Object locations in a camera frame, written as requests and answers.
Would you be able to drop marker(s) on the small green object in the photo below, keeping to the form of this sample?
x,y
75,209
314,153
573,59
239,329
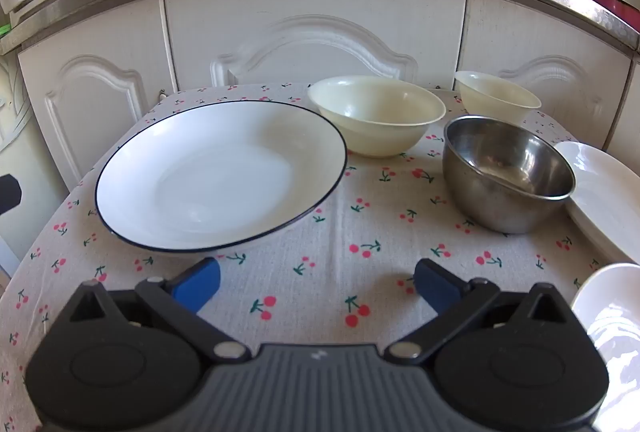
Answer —
x,y
4,30

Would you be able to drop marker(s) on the plain white plate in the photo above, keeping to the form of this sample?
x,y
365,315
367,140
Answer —
x,y
605,182
597,239
612,322

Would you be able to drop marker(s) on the cherry print tablecloth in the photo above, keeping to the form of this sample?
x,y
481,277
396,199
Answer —
x,y
350,222

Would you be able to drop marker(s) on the white cabinet door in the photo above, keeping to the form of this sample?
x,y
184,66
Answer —
x,y
627,112
310,12
550,42
95,102

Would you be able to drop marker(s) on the white plate with dark rim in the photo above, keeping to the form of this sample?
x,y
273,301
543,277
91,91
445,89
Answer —
x,y
215,177

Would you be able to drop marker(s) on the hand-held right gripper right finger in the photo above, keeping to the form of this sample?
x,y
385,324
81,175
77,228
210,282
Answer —
x,y
435,287

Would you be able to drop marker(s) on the large cream bowl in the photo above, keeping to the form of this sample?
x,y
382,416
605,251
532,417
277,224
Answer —
x,y
375,132

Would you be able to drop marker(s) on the stainless steel bowl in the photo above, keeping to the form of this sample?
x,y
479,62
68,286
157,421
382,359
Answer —
x,y
500,207

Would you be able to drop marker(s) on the small cream bowl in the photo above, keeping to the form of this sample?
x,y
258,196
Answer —
x,y
500,101

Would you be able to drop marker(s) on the red basin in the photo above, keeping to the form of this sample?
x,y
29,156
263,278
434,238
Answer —
x,y
617,10

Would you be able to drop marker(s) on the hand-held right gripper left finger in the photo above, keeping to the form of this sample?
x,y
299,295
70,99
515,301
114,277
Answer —
x,y
200,283

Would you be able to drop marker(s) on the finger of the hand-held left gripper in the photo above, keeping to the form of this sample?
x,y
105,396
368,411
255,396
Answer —
x,y
9,193

